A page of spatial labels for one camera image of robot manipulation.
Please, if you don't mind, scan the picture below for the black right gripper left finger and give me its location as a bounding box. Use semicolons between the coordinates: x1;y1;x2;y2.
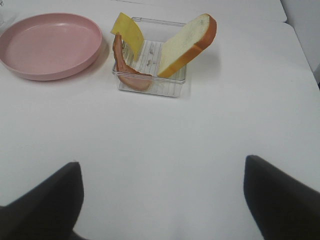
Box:
0;162;84;240

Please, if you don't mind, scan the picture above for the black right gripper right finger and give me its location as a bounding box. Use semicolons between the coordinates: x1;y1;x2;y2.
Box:
244;155;320;240

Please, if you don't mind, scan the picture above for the pink bacon strip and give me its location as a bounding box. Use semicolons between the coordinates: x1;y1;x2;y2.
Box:
112;33;152;91

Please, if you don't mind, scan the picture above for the yellow cheese slice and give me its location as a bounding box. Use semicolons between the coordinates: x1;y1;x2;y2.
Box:
110;12;144;61

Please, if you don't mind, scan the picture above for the pink round plate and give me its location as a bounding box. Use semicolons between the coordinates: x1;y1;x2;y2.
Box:
0;13;103;81

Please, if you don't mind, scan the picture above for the bread slice in right tray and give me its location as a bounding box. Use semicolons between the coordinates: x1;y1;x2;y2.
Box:
157;13;217;78

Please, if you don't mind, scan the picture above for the clear plastic tray right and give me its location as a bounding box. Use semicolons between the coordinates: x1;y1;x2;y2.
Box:
112;17;187;98

